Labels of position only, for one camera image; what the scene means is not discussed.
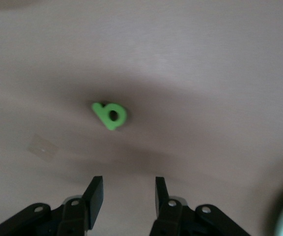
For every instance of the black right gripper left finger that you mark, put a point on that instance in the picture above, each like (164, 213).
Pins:
(65, 218)

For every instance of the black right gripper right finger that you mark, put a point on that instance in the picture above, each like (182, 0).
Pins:
(176, 218)

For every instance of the green letter g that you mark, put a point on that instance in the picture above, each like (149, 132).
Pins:
(102, 113)

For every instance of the clear tape patch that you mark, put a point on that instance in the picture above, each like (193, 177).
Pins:
(42, 147)

